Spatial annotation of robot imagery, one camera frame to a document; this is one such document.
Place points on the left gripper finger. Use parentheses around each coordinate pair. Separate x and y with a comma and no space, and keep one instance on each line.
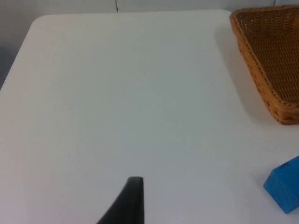
(130,203)

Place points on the pale brown wicker basket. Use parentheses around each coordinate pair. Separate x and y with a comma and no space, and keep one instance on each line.
(268,46)

